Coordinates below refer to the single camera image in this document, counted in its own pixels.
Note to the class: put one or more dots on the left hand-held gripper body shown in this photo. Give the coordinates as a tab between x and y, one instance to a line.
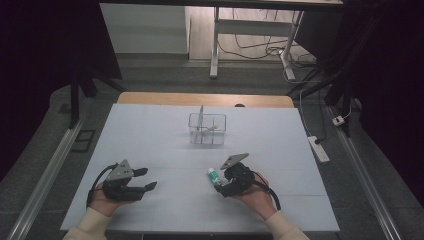
120	186

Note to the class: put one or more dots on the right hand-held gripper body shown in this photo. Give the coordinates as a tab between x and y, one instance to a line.
238	181

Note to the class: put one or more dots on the white and green glue stick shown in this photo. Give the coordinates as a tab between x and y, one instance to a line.
213	176

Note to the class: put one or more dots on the clear plastic organizer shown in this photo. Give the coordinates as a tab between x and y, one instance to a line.
213	136

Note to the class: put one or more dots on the clear pen with white grip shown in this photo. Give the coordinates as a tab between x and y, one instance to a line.
200	116

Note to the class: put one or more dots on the person's right hand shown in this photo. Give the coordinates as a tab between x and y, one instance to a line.
256	200

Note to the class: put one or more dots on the person's left hand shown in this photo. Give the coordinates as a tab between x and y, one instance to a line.
103	206

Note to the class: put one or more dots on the white foam board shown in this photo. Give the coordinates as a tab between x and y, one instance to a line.
266	140

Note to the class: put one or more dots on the small black knob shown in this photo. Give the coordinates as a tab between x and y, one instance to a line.
239	105

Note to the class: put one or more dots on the white power strip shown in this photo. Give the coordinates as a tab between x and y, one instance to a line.
318	150

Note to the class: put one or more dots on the black metal stand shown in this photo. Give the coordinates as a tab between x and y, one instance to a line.
336	90
75	100

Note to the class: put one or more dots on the small white adapter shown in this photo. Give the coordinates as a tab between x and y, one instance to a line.
338	120

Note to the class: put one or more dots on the dark curtain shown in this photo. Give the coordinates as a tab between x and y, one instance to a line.
393	83
40	50

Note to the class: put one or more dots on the black floor frame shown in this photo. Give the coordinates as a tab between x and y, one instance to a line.
83	146

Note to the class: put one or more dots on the aluminium rail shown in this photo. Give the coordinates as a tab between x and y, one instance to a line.
43	186
366	186

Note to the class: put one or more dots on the white desk frame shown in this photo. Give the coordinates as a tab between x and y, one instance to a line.
253	27

